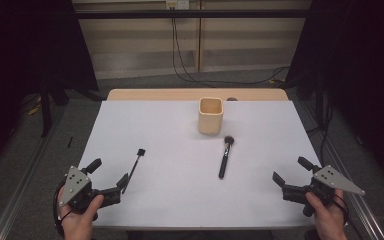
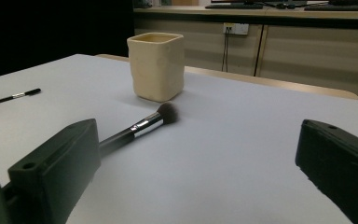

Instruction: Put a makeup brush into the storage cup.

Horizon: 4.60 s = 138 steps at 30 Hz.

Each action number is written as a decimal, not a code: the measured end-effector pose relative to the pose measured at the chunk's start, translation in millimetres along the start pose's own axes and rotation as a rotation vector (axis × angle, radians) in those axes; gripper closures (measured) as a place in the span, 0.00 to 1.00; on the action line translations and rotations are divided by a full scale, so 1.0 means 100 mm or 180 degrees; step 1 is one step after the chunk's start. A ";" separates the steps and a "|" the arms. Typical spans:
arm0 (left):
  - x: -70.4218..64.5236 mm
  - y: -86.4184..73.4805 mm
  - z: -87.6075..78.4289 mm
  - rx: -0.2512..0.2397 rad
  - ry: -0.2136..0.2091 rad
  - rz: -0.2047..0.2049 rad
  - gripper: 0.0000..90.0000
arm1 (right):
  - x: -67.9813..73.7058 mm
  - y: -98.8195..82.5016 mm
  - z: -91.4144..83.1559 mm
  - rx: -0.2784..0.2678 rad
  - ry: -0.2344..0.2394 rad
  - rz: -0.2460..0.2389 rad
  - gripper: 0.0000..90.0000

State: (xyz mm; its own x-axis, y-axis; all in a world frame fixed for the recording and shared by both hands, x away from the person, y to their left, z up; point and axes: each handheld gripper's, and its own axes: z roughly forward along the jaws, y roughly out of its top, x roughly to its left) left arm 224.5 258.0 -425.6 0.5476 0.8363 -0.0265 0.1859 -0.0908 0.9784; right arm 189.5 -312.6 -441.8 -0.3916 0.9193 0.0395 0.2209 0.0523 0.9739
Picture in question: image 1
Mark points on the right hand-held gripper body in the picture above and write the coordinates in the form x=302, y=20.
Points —
x=326, y=181

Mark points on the thin black makeup brush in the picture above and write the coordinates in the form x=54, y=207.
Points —
x=134, y=170

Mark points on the white wall socket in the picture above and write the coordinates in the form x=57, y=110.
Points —
x=177, y=4

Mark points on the black horizontal bar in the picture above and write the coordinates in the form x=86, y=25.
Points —
x=146, y=14

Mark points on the yellow floor item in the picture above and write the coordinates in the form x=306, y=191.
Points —
x=34, y=110

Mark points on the beige square cup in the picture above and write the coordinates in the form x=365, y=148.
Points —
x=210, y=116

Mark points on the black powder brush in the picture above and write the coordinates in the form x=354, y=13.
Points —
x=225, y=156

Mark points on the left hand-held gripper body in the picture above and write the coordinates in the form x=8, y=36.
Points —
x=75, y=181

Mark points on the white table mat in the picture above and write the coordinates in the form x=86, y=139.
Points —
x=180, y=160

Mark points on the small black floor item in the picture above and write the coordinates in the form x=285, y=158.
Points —
x=70, y=142

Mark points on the small dark round item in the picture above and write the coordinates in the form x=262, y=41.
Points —
x=232, y=99

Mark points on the person's right hand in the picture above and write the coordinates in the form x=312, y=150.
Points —
x=326, y=216

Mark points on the black curtain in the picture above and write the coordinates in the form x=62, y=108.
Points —
x=363, y=66
x=23, y=50

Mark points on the metal floor rail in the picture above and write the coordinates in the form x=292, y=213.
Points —
x=356, y=200
x=16, y=193

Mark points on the person's left hand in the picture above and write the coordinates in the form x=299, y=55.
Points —
x=78, y=221

